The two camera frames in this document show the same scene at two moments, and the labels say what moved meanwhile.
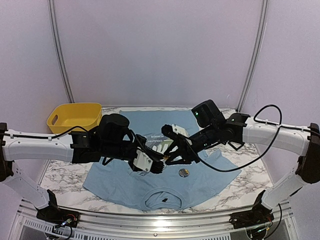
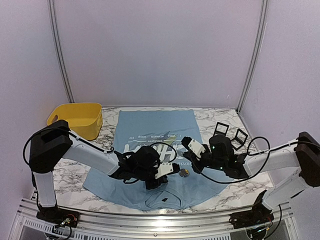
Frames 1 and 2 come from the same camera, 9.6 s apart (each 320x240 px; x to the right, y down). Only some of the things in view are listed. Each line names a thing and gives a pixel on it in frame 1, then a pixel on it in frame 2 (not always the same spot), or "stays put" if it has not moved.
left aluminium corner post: (67, 78) stays put
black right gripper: (186, 154) → (190, 155)
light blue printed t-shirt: (177, 187) stays put
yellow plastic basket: (66, 116) stays put
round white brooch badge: (183, 172) stays put
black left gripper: (151, 153) → (162, 180)
